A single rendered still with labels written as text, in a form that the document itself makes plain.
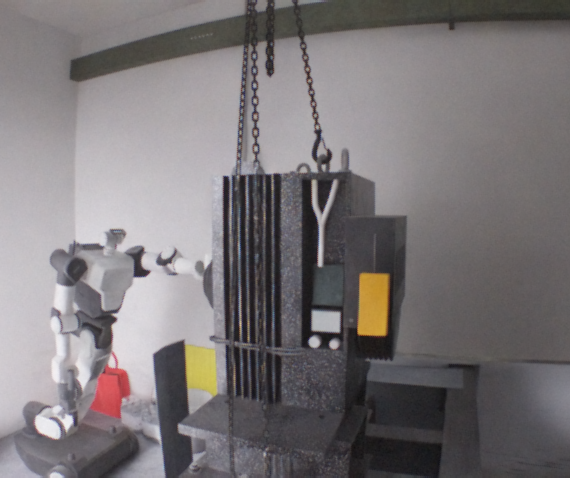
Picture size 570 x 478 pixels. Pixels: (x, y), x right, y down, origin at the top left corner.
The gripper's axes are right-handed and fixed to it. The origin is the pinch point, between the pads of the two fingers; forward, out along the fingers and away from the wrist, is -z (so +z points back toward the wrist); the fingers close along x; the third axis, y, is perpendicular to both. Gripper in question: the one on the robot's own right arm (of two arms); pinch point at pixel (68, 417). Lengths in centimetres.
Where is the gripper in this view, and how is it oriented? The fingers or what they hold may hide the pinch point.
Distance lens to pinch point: 231.1
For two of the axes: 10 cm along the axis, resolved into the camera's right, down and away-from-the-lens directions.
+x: 8.8, 0.7, -4.8
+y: 4.8, -0.2, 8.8
